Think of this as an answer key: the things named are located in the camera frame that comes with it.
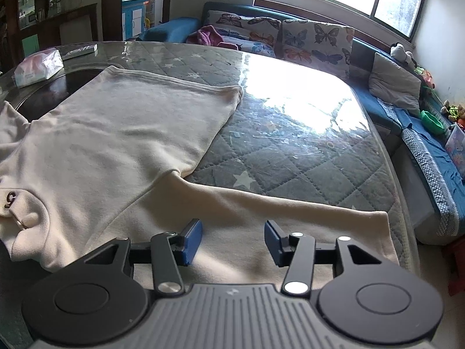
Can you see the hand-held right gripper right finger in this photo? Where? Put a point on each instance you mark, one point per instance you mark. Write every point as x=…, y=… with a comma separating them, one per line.
x=273, y=244

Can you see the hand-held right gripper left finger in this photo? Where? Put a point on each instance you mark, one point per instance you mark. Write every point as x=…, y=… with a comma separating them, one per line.
x=191, y=243

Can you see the cream sweatshirt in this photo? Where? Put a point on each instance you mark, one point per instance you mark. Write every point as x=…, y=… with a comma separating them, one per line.
x=120, y=145

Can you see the blue sofa cover cloth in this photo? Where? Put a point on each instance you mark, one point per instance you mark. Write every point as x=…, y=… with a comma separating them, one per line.
x=430, y=152

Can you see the flat butterfly print cushion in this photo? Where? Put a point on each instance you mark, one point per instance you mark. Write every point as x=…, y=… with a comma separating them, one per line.
x=250, y=45

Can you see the grey pillow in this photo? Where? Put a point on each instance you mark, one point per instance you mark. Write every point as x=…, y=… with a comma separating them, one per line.
x=394, y=83

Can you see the green bowl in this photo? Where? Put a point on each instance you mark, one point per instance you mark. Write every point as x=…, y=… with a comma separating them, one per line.
x=432, y=120

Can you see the round black induction cooktop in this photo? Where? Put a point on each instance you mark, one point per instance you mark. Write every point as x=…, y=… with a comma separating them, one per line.
x=63, y=87

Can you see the square butterfly print pillow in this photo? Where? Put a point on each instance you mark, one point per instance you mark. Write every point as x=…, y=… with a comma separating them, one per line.
x=316, y=43

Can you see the purple cloth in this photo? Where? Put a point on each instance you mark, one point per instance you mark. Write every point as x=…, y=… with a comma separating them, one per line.
x=210, y=36

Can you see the blue corner sofa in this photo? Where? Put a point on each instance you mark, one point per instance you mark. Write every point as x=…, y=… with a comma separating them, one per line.
x=367, y=58

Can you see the clear plastic storage box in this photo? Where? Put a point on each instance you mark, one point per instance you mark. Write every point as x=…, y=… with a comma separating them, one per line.
x=458, y=147

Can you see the white remote control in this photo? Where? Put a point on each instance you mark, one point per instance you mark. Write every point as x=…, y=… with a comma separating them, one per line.
x=80, y=51

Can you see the brown plush toys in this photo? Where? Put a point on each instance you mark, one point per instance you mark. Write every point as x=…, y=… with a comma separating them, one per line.
x=452, y=111

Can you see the long butterfly print pillow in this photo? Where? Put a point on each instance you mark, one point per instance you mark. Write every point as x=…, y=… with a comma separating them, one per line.
x=238, y=21

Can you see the pink and green toy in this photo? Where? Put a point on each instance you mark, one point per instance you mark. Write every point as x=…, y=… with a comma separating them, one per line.
x=425, y=75

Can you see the panda plush toy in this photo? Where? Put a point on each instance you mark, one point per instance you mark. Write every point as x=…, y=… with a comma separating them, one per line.
x=402, y=52

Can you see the tissue pack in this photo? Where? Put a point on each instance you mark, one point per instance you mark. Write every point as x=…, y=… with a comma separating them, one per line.
x=38, y=67

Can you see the blue and white cabinet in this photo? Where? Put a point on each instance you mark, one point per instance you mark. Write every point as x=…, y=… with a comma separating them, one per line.
x=134, y=16

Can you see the dark wooden cabinet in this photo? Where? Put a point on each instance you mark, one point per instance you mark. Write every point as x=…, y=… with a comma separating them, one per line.
x=47, y=18

